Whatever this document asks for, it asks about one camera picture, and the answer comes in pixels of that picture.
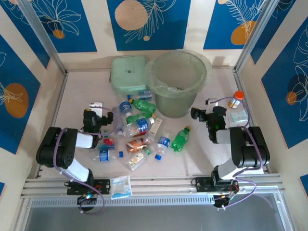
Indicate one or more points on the green bin lid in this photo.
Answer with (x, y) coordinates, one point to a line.
(127, 72)

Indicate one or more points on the cream label bottle green cap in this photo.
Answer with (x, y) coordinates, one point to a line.
(136, 160)

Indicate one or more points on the aluminium table side rail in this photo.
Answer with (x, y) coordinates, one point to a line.
(239, 81)
(59, 96)

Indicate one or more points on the white rectangular carton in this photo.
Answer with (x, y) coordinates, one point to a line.
(156, 126)

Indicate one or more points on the aluminium mounting rail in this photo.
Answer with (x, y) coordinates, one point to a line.
(163, 186)

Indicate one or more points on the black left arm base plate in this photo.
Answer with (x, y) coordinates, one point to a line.
(103, 186)

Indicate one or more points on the crushed brown label bottle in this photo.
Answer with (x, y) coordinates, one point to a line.
(136, 145)

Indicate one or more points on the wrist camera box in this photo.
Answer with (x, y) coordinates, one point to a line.
(212, 101)
(96, 107)

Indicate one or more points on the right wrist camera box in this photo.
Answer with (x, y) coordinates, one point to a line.
(212, 101)

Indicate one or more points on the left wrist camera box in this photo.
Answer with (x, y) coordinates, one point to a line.
(96, 107)

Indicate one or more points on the small clear green sachet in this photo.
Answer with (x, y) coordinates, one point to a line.
(237, 117)

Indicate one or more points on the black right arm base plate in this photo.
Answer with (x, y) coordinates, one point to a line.
(203, 184)

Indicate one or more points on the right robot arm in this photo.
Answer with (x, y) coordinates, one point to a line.
(250, 149)

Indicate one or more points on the grey metal mesh bin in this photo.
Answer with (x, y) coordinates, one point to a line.
(173, 106)

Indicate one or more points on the grey metal shelf panel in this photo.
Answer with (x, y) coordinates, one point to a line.
(154, 219)

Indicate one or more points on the orange capped pill bottle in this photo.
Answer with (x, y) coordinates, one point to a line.
(234, 102)

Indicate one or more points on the aluminium frame post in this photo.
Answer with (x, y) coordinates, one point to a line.
(256, 36)
(44, 36)

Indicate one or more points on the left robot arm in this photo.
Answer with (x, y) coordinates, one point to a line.
(51, 149)

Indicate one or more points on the white blue tissue packet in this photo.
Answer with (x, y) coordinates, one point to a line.
(121, 187)

